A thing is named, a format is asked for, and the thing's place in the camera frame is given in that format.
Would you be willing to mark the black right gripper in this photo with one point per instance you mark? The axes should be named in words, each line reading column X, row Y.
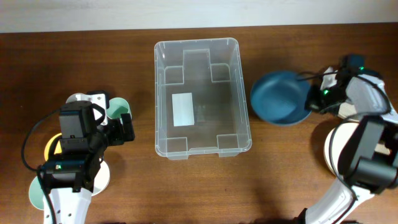
column 310, row 102

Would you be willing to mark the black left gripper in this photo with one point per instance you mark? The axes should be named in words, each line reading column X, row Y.
column 119, row 135

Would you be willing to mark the green plastic cup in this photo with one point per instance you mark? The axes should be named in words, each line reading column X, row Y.
column 117, row 107

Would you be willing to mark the dark blue bowl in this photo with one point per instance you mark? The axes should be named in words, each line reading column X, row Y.
column 279, row 98

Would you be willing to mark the white large bowl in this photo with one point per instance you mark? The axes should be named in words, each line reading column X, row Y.
column 351, row 148

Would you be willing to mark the beige large bowl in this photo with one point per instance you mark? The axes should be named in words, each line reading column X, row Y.
column 349, row 110

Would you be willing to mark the clear plastic storage bin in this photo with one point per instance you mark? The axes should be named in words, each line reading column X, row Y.
column 211, row 70

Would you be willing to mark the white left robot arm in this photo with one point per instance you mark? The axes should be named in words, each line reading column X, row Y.
column 67, row 178

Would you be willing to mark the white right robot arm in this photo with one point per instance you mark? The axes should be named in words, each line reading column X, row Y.
column 344, row 196

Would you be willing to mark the white small bowl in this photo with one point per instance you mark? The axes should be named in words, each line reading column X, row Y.
column 102, row 179

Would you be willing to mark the white label in bin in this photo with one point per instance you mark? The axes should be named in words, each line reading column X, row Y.
column 182, row 109

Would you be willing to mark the grey plastic cup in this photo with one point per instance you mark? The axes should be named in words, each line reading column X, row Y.
column 75, row 97

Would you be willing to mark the mint small bowl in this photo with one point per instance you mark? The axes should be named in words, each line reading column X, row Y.
column 36, row 194

